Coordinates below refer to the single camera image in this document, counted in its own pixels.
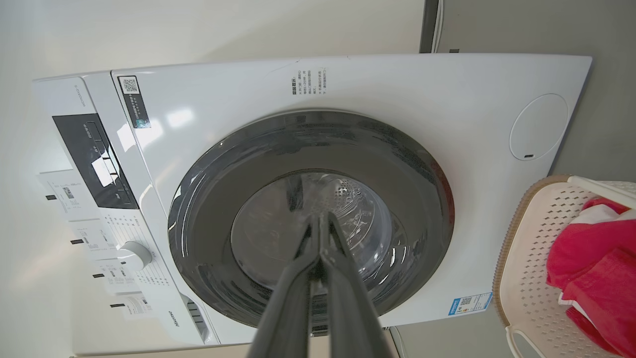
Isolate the blue energy label sticker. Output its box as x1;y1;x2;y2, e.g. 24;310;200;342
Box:
448;292;493;316

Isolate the grey vertical pipe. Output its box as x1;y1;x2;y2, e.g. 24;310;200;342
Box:
419;0;444;54

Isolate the black QR code sticker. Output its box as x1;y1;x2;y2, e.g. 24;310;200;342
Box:
118;76;152;129

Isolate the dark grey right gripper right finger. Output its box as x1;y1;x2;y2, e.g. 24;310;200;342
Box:
319;212;391;358

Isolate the dark round washing machine door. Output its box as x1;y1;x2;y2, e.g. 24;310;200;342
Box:
168;110;455;329

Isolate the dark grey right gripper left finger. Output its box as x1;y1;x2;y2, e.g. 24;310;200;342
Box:
247;215;320;358

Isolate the white perforated laundry basket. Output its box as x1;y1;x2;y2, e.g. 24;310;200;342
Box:
493;175;636;358

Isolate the white program dial knob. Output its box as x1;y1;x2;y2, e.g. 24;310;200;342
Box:
117;242;153;272

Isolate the red garment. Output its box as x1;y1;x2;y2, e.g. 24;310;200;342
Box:
546;198;636;357

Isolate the white front-load washing machine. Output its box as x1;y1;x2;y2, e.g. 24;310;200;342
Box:
33;54;593;357

